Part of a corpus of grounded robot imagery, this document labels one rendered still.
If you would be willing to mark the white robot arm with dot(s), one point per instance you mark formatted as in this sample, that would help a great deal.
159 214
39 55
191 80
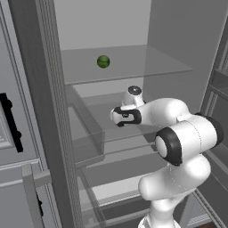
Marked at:
178 139

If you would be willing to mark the green avocado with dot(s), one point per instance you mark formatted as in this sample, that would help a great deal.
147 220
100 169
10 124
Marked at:
103 61

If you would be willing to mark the small glass fridge shelf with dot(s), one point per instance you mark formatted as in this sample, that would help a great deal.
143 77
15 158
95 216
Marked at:
98 104

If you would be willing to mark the clear fridge drawer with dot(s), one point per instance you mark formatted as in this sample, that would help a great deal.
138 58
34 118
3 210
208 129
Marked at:
86 133

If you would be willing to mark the large glass fridge shelf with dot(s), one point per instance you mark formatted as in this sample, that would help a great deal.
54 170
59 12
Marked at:
133 62

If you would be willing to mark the grey open fridge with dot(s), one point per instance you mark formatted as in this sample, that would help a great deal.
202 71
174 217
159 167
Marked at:
44 89

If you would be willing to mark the grey fridge door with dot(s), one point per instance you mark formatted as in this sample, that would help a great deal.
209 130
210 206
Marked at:
218 83

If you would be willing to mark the grey panelled cupboard door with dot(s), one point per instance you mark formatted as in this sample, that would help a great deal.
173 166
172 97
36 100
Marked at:
12 53

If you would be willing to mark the grey lower cupboard door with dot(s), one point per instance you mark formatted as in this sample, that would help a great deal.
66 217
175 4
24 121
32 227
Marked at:
12 201

